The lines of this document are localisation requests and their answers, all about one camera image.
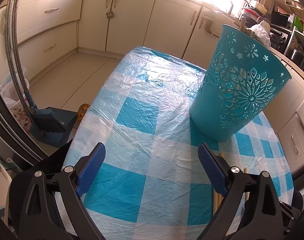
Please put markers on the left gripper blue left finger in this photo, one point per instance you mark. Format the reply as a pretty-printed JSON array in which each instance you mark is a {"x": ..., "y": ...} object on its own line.
[{"x": 87, "y": 168}]

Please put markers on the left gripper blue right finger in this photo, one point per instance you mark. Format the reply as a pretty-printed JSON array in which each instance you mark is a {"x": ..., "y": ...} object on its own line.
[{"x": 215, "y": 168}]

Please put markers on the cream lower kitchen cabinets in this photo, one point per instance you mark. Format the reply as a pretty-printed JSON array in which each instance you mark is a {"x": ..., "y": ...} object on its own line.
[{"x": 50, "y": 31}]

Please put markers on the blue dustpan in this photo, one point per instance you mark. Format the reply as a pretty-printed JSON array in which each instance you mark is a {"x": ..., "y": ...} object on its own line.
[{"x": 53, "y": 126}]

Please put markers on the blue white checkered tablecloth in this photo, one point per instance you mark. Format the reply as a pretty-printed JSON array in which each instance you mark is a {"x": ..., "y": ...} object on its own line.
[{"x": 151, "y": 184}]

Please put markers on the yellow patterned slipper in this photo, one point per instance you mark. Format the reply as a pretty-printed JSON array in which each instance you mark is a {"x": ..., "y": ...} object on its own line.
[{"x": 82, "y": 111}]

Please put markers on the teal perforated plastic basket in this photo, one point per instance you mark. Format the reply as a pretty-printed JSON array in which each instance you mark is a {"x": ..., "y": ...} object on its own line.
[{"x": 243, "y": 77}]

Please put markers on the white floral plastic bag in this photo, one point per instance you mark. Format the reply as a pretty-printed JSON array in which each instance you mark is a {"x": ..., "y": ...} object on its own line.
[{"x": 9, "y": 95}]

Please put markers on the plastic bag on shelf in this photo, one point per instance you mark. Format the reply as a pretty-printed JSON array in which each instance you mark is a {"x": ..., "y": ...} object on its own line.
[{"x": 260, "y": 32}]

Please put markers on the black microwave oven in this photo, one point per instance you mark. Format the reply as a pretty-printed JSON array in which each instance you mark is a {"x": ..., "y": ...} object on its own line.
[{"x": 281, "y": 30}]

